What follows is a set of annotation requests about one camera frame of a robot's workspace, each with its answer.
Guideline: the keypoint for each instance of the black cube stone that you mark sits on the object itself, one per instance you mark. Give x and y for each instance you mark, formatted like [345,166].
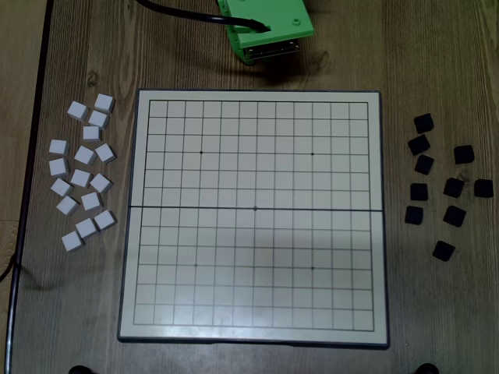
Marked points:
[454,187]
[423,123]
[454,216]
[483,188]
[419,191]
[464,154]
[414,215]
[443,250]
[419,144]
[424,164]

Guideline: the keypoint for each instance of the white folding go board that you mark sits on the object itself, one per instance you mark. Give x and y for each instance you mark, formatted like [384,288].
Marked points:
[253,311]

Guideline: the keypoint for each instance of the white cube stone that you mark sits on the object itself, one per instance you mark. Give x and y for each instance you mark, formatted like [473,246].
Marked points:
[78,110]
[61,187]
[104,103]
[85,154]
[98,118]
[105,152]
[101,182]
[59,147]
[86,228]
[105,220]
[80,178]
[91,201]
[92,133]
[59,166]
[72,241]
[67,205]

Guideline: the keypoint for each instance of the black round stand foot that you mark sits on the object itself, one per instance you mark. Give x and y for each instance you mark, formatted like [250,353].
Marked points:
[81,370]
[427,369]

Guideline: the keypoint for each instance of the green camera mount box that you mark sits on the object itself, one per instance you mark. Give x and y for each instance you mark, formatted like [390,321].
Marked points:
[269,15]

